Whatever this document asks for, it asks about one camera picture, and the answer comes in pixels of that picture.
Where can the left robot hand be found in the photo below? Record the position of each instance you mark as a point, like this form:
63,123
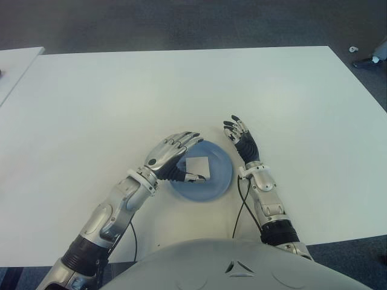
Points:
164,154

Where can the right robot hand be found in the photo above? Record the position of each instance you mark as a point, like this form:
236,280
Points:
248,148

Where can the white charger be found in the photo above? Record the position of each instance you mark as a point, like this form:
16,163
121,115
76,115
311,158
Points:
198,166

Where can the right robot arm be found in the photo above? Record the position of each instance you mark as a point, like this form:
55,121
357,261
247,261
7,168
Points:
270,205

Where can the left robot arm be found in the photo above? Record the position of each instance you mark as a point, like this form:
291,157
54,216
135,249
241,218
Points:
106,217

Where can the blue plate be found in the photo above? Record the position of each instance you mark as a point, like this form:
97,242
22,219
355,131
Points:
220,169

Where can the grey robot torso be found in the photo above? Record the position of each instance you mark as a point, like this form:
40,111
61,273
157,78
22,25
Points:
242,266

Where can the crumpled white paper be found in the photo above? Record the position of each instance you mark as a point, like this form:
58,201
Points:
352,49

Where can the dark shoe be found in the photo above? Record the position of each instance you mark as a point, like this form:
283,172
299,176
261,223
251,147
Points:
364,63

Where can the grey trouser leg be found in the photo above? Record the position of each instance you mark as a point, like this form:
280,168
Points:
381,49

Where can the white side table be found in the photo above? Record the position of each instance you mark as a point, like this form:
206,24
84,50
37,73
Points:
15,68

